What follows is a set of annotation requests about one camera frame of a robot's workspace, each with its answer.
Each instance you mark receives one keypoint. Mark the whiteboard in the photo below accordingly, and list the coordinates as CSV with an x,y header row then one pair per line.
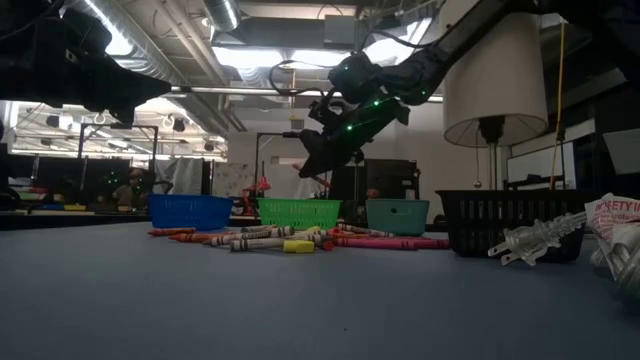
x,y
540,165

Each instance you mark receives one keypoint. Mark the white lamp shade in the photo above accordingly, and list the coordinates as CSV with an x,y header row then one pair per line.
x,y
495,75

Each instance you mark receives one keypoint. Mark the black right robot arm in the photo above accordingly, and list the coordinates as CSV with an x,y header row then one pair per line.
x,y
450,45

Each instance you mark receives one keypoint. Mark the teal plastic basket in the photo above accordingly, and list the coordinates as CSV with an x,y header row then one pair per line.
x,y
397,217

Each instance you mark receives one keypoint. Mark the pink crayon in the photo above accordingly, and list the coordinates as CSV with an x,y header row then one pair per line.
x,y
430,244
370,243

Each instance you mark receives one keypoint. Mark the black aluminium table frame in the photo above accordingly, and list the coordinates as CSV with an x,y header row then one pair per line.
x,y
75,221

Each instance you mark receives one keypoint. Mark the black plastic basket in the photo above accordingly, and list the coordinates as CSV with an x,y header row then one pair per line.
x,y
475,220

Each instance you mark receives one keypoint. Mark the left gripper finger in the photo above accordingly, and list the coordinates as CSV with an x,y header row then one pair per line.
x,y
140,90

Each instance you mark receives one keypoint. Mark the black cabinet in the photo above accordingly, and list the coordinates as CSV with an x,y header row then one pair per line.
x,y
390,177

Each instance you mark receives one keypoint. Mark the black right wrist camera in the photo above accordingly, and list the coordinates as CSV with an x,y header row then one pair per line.
x,y
327,112

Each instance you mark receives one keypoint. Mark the white red safety tag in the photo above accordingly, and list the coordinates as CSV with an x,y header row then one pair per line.
x,y
617,215

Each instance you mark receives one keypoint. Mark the black metal frame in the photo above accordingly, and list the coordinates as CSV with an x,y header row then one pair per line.
x,y
81,160
257,160

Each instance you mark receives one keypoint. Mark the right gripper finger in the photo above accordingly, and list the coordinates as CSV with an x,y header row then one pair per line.
x,y
322,155

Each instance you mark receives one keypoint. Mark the silver ceiling duct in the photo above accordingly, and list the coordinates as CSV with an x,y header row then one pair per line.
x,y
222,12

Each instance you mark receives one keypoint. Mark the red desk lamp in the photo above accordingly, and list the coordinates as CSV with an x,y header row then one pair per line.
x,y
256,192

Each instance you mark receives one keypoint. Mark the green plastic basket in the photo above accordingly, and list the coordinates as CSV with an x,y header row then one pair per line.
x,y
300,214

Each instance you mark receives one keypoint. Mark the blue plastic basket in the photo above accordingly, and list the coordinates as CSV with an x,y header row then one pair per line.
x,y
190,212

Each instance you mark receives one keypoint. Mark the person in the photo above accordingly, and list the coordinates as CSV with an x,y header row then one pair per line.
x,y
131,192

